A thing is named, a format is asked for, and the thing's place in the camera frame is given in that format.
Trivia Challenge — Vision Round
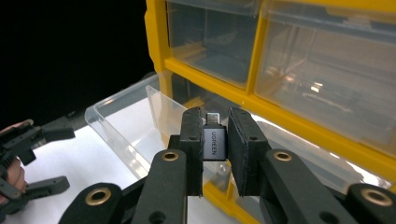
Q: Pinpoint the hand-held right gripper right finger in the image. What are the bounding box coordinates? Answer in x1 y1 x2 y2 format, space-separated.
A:
228 106 359 224

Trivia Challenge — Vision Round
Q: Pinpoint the small grey USB adapter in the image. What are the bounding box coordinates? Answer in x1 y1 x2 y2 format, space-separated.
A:
203 112 230 161

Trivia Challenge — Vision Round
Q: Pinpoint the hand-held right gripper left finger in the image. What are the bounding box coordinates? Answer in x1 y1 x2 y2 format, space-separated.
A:
130 106 204 224

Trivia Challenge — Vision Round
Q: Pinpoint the clear plastic drawer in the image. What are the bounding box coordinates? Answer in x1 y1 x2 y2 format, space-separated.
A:
84 73 237 213

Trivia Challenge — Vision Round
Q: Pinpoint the grid of clear drawers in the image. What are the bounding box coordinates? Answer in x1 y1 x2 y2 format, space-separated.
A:
166 0 396 194

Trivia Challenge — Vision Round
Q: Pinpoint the yellow black organizer cabinet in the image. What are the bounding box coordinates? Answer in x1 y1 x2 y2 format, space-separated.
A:
144 0 396 224

